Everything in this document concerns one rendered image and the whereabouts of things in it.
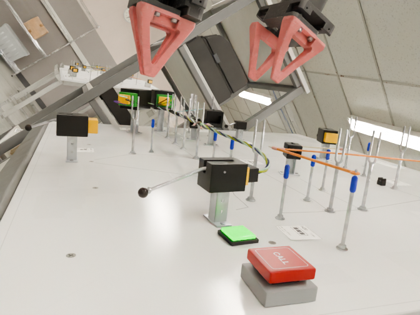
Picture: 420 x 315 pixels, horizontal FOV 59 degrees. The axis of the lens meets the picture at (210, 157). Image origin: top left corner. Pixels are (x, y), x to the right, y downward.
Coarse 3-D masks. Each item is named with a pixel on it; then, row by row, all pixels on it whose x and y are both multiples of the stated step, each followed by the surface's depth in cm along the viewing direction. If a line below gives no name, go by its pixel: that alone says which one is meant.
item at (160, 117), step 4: (152, 92) 130; (156, 92) 125; (160, 92) 126; (164, 92) 126; (168, 92) 126; (172, 92) 127; (152, 96) 130; (152, 100) 129; (156, 108) 126; (168, 108) 128; (172, 108) 128; (160, 112) 132; (160, 116) 133; (160, 120) 133; (160, 124) 133; (160, 128) 134
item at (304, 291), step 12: (252, 276) 36; (252, 288) 36; (264, 288) 34; (276, 288) 34; (288, 288) 35; (300, 288) 35; (312, 288) 35; (264, 300) 34; (276, 300) 34; (288, 300) 35; (300, 300) 35; (312, 300) 36
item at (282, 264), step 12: (252, 252) 37; (264, 252) 37; (276, 252) 38; (288, 252) 38; (252, 264) 37; (264, 264) 35; (276, 264) 35; (288, 264) 35; (300, 264) 36; (264, 276) 34; (276, 276) 34; (288, 276) 34; (300, 276) 35; (312, 276) 35
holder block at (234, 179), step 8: (200, 160) 52; (208, 160) 51; (216, 160) 52; (224, 160) 52; (232, 160) 53; (208, 168) 50; (216, 168) 49; (224, 168) 50; (232, 168) 50; (240, 168) 51; (200, 176) 52; (208, 176) 50; (216, 176) 50; (224, 176) 50; (232, 176) 51; (240, 176) 51; (200, 184) 52; (208, 184) 50; (216, 184) 50; (224, 184) 50; (232, 184) 51; (240, 184) 52
